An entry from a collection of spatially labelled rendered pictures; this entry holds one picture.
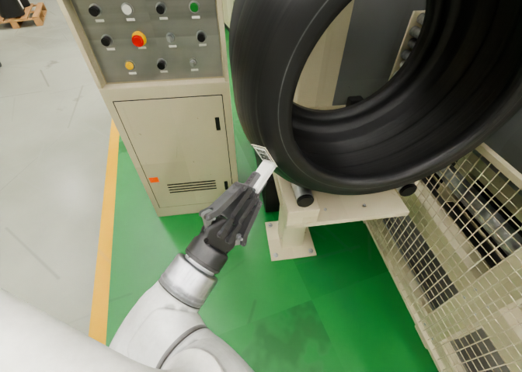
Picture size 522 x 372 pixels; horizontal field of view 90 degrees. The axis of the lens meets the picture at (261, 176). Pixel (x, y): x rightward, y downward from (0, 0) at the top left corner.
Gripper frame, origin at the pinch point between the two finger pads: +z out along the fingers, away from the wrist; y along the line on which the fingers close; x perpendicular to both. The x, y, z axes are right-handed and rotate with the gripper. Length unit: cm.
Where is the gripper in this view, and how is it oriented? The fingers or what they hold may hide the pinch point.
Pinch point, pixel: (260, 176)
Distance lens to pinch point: 53.4
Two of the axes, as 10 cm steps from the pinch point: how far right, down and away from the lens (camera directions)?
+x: 6.7, 2.3, -7.0
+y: 4.9, 5.7, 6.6
